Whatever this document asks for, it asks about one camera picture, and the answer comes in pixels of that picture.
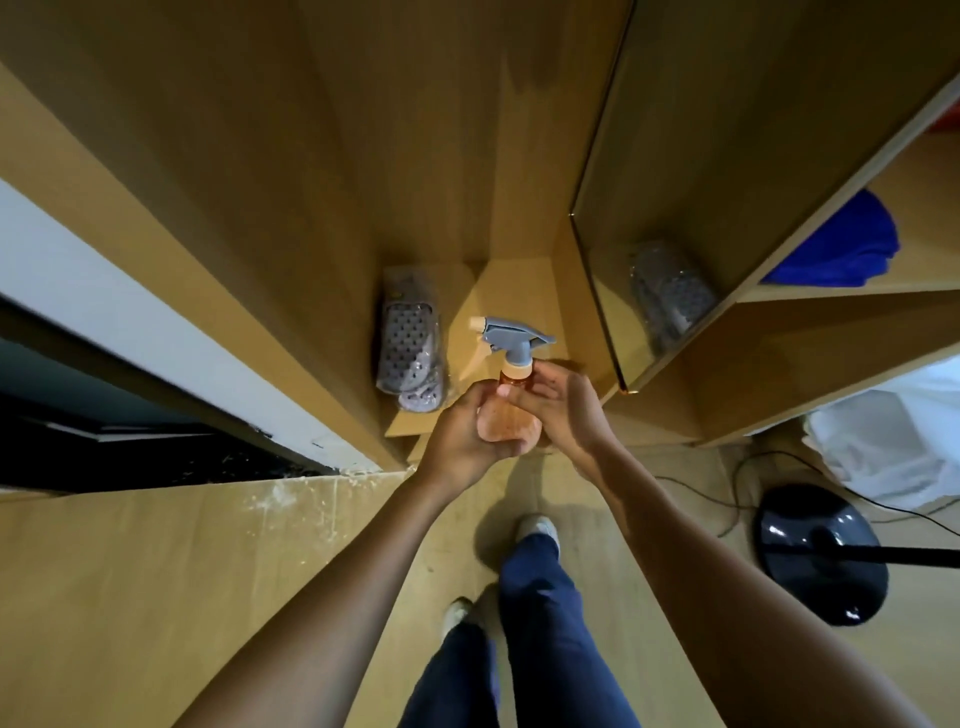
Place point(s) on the white bed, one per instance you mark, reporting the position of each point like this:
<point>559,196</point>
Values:
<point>892,442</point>

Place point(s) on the person's right forearm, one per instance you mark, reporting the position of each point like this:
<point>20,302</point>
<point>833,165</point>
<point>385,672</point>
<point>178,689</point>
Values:
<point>750,607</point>

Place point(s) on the wooden wardrobe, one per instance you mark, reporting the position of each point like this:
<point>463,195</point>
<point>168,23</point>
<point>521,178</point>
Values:
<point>225,187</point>

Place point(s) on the person's left hand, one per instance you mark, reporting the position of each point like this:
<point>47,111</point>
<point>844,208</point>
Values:
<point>461,450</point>

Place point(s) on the tall framed mirror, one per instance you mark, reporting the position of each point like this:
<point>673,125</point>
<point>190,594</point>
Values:
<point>675,112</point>

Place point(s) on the person's left forearm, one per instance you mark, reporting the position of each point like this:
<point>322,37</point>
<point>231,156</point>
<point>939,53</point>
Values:
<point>315,622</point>

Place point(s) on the blue cloth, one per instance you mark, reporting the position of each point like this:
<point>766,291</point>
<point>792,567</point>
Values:
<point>847,247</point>

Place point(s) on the person's white shoe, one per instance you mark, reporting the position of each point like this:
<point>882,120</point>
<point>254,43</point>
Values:
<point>457,615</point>
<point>538,529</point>

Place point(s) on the grey dotted slipper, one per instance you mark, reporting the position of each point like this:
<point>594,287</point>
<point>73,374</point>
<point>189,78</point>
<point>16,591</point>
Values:
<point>409,337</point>
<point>424,390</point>

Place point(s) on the person's right hand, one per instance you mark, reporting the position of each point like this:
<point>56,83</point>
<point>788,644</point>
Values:
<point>577,420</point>

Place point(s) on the black standing fan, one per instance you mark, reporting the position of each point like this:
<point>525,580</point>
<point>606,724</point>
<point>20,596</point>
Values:
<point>817,555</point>

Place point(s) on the orange spray bottle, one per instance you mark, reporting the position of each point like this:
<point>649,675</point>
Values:
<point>517,345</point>

